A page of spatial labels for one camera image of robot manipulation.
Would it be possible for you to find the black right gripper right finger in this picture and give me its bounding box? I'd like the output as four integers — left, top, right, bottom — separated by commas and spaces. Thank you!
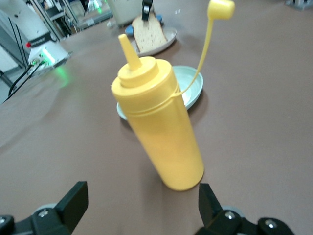
198, 183, 294, 235

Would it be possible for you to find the beige chrome toaster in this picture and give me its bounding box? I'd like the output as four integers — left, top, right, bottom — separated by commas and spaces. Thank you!
107, 0, 147, 27

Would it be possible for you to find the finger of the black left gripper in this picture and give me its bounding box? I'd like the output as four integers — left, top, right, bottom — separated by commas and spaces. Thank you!
141, 0, 154, 22

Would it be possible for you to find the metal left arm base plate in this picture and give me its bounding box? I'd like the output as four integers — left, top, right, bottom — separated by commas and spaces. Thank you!
26, 50, 73, 73

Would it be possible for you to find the brown bread slice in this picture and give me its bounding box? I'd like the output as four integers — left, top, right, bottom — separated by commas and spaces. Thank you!
132, 12, 168, 53

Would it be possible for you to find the yellow squeeze bottle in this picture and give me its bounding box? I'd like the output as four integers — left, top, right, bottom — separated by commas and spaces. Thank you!
111, 0, 236, 192

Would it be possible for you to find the black base power cable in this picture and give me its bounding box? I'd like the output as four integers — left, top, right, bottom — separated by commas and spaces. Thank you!
2, 62, 41, 103

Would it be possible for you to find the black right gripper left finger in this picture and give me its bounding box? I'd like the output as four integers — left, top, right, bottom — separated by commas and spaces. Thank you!
0, 181, 89, 235

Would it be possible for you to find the beige plate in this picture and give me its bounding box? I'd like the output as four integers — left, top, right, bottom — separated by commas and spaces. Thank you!
129, 26, 177, 56

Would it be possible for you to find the mint green plate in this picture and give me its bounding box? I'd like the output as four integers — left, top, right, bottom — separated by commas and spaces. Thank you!
116, 65, 204, 121

